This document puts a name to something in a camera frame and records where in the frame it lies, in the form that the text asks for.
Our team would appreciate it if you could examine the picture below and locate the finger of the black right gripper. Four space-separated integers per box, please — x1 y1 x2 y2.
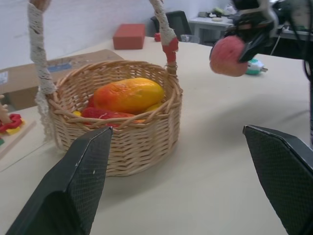
239 30 274 63
224 25 245 40

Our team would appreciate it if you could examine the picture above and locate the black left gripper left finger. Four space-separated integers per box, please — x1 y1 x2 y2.
5 126 114 235

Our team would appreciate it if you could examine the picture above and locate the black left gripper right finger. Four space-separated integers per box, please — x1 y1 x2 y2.
243 124 313 235

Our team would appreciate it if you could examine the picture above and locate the red apple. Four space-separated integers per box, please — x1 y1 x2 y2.
209 35 249 77

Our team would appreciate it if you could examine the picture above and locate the green and white plug adapter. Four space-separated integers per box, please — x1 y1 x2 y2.
245 58 268 75

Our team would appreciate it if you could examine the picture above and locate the white background table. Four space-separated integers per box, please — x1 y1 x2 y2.
188 13 313 47

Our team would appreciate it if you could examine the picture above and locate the black office chair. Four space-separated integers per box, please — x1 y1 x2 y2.
150 10 193 42

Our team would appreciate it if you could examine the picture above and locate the red strawberry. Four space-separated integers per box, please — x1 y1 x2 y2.
81 107 136 128

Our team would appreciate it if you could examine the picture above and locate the wooden peg stacking toy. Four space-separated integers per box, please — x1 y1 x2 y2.
0 94 37 160

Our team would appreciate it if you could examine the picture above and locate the orange yellow mango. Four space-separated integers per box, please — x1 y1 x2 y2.
93 77 165 115

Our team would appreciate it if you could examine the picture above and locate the red rectangular box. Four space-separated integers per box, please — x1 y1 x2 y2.
112 23 147 50

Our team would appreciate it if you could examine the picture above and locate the yellow fruit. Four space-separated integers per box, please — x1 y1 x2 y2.
145 102 163 113

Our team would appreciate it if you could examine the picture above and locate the brown cardboard box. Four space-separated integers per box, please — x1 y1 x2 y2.
0 48 126 110

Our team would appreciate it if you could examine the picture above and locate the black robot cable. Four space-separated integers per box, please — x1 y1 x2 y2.
287 0 313 83

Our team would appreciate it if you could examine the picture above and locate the wicker basket with lace handle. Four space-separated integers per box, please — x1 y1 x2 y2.
26 0 183 177

